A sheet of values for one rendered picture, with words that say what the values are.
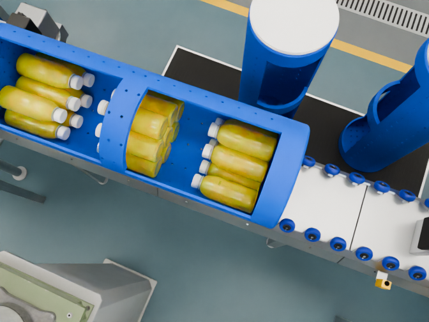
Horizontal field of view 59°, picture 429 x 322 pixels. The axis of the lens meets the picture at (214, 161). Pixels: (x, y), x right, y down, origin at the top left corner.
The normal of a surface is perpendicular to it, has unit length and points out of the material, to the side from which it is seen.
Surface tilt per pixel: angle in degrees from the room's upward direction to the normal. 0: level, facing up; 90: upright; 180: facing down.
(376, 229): 0
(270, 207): 50
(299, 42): 0
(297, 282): 0
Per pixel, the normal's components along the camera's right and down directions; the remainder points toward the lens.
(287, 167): -0.06, -0.13
